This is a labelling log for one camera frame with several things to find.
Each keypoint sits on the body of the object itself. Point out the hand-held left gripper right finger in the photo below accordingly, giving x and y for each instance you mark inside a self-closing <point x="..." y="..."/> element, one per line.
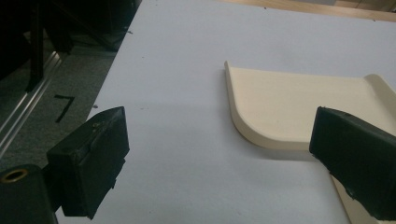
<point x="355" y="155"/>

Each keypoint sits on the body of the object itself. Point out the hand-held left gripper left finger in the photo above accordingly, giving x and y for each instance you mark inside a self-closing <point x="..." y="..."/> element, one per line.
<point x="90" y="161"/>

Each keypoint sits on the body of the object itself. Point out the cream plastic dustpan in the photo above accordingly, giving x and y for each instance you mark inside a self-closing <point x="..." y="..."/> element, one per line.
<point x="280" y="105"/>

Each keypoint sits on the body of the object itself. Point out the black metal stand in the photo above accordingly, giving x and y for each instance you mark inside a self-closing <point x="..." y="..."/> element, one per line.
<point x="35" y="53"/>

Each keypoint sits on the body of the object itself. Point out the wooden board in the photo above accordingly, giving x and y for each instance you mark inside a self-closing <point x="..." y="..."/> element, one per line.
<point x="311" y="7"/>

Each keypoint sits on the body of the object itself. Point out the aluminium rail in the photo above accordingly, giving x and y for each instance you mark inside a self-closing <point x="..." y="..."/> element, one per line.
<point x="28" y="102"/>

